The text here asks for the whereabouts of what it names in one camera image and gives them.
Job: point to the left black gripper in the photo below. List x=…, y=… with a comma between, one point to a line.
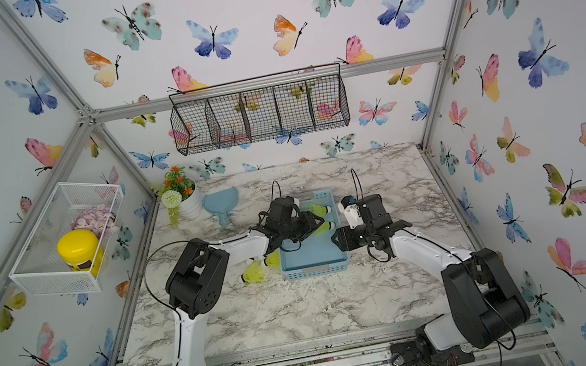
x=309, y=223

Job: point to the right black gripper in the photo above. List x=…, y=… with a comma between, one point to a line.
x=345, y=240

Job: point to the yellow shuttlecock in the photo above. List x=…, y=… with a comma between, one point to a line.
x=320, y=210
x=323, y=228
x=255, y=273
x=273, y=260

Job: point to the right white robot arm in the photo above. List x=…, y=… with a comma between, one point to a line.
x=485, y=303

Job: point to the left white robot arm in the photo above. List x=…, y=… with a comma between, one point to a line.
x=196, y=282

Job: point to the light blue perforated storage box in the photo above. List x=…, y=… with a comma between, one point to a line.
x=317, y=255

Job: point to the light blue plastic scoop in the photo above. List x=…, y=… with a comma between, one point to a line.
x=221, y=203

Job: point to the white pot with artificial plant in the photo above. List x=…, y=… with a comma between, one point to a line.
x=179, y=196

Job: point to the pink flower bundle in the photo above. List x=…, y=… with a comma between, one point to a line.
x=99, y=220

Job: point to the yellow lidded jar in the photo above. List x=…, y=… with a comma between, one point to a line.
x=82, y=251

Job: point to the black wire wall basket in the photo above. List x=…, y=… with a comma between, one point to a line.
x=275, y=107

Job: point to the white wire wall basket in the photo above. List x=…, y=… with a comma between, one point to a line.
x=39, y=269

